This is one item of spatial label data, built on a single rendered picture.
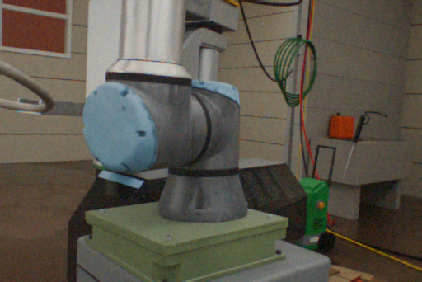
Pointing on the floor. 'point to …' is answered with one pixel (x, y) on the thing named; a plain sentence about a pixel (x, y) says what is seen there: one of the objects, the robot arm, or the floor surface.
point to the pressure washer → (317, 210)
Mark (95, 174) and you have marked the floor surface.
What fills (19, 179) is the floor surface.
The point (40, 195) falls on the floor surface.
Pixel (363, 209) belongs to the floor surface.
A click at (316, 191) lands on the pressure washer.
